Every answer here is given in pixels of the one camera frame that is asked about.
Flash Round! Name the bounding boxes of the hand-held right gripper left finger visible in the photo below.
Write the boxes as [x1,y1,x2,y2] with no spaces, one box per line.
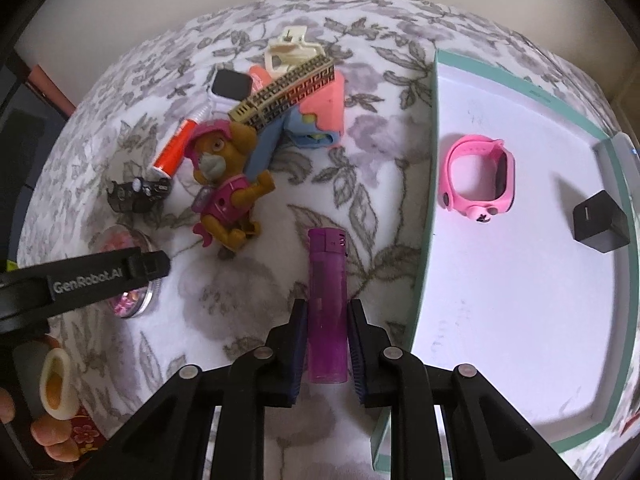
[70,299,308,480]

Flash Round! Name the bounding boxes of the person's left hand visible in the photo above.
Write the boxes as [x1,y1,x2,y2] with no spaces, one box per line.
[0,389,74,462]

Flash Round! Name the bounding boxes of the pink toy dog figure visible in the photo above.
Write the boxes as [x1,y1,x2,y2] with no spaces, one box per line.
[184,120,277,252]

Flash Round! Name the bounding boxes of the cream hair claw clip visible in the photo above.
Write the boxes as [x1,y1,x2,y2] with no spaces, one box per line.
[263,30,326,81]

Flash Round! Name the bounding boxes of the purple lighter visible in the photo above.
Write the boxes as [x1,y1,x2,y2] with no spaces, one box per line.
[307,227,349,385]

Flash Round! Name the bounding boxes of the white and yellow slipper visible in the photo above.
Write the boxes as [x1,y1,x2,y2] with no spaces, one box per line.
[39,349,77,421]

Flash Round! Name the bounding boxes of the pink and blue foam car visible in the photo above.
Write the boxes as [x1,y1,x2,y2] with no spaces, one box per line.
[284,70,347,150]

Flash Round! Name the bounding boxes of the floral blanket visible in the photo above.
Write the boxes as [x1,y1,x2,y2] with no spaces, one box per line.
[16,0,640,480]

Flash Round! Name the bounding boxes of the pink toy sunglasses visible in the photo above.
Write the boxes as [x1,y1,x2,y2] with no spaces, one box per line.
[439,133,517,223]

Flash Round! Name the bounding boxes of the red-brown furniture edge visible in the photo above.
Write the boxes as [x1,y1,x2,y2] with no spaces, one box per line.
[27,64,77,112]

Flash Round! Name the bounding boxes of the orange and blue foam car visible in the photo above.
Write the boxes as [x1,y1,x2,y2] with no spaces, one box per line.
[247,64,288,187]

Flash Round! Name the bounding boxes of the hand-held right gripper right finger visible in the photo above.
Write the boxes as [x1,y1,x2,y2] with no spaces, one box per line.
[347,299,571,480]

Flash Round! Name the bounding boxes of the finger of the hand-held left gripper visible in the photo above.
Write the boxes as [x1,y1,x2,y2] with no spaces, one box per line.
[125,247,172,292]

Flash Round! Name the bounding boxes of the round clear case pink beads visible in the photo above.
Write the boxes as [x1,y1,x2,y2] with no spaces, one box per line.
[98,226,162,320]

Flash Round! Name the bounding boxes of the white device with blue light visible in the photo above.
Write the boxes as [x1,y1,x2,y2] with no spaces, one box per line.
[616,133,640,162]

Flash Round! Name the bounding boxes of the small black hair clip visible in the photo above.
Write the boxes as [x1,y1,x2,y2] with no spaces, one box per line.
[107,175,174,217]

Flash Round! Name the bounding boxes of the gold patterned bar lighter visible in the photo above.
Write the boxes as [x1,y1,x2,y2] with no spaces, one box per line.
[227,56,337,134]

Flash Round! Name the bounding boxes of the white box with teal rim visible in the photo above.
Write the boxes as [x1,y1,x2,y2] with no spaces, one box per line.
[372,49,635,472]

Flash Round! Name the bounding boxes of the black cube adapter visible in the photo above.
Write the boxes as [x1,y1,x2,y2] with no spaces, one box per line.
[572,190,629,253]

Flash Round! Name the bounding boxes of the orange tube with white cap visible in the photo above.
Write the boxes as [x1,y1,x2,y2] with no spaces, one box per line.
[152,104,211,179]

